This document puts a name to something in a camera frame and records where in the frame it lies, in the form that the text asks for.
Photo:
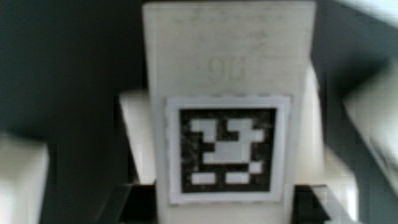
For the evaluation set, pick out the white chair leg block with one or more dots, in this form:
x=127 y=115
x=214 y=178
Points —
x=228 y=50

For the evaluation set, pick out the white chair seat tray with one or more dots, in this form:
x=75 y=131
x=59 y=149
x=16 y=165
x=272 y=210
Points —
x=24 y=170

